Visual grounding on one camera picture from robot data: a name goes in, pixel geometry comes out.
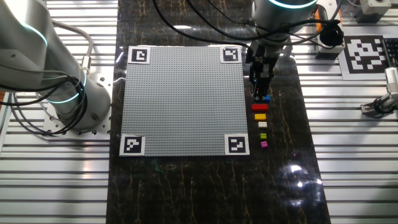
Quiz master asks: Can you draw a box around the black keyboard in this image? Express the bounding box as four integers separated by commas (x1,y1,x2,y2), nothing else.
382,37,398,68

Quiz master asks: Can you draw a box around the metal camera mount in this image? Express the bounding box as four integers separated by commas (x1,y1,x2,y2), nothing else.
360,93,398,118

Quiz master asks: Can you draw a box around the black marble pattern mat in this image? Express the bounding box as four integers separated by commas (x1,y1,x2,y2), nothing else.
105,0,332,224

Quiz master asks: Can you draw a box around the black cable bundle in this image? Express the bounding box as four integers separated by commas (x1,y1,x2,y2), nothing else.
0,63,88,136

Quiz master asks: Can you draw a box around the grey Lego baseplate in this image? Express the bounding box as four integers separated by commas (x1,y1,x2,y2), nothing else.
119,45,251,157

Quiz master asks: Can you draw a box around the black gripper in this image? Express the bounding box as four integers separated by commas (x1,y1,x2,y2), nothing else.
245,45,280,103

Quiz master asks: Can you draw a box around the grey cable with metal connector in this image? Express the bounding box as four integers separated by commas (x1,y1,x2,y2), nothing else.
51,19,95,76

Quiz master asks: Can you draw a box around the large black white marker board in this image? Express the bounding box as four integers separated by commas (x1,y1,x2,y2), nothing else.
337,34,389,81

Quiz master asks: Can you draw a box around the black white marker tag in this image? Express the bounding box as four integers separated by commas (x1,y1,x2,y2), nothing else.
224,133,251,156
119,134,146,157
220,45,243,65
127,45,151,65

